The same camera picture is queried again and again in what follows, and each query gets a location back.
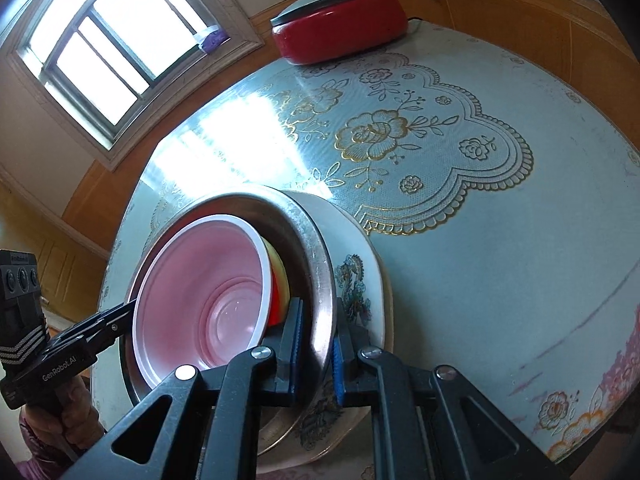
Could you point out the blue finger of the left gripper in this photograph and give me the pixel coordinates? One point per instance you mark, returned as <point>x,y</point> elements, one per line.
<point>98,331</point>

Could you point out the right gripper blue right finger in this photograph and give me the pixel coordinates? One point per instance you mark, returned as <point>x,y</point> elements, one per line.
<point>349,338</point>

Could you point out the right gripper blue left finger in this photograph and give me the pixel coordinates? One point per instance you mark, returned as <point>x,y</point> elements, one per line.
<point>285,340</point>

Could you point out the yellow plastic bowl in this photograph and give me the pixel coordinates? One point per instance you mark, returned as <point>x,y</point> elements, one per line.
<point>281,292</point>

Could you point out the small floral double-happiness plate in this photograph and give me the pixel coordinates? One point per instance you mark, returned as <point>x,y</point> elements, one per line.
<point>363,286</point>

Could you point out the red plastic bowl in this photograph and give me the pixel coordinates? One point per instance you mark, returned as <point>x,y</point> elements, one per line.
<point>204,299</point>

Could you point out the stainless steel bowl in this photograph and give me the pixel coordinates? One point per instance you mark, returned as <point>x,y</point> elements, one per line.
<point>298,241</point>

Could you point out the purple-rimmed white plate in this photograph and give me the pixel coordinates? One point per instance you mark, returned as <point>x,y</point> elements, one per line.
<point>319,470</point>

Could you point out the person's left hand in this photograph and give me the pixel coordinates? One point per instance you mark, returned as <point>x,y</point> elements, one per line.
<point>78,423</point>

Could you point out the wooden door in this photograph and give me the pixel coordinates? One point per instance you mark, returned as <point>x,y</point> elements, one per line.
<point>70,275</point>

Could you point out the purple tissue pack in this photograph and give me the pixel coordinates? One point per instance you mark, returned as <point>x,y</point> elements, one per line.
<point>211,38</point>

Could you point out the red electric cooking pot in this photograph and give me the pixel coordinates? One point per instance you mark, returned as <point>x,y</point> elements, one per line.
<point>339,30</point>

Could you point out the black tracking camera box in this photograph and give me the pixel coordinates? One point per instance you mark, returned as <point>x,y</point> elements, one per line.
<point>24,330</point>

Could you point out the window with frame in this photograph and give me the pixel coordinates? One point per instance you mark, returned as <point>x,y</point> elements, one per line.
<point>108,70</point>

